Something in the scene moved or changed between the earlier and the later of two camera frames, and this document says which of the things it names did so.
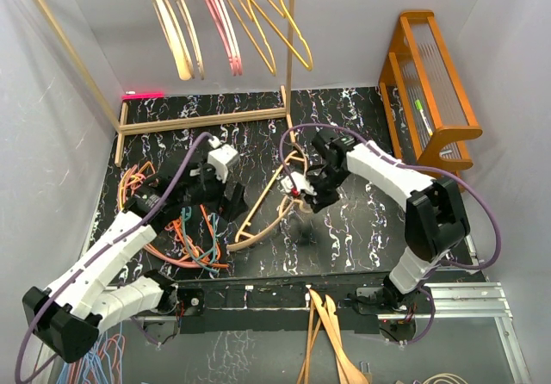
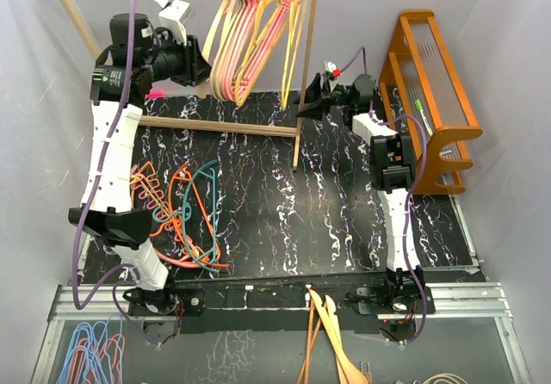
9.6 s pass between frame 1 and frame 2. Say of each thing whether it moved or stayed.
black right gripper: moved
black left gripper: moved
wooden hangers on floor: stayed
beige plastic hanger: moved
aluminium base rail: stayed
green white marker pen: stayed
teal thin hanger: stayed
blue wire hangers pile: stayed
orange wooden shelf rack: stayed
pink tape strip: stayed
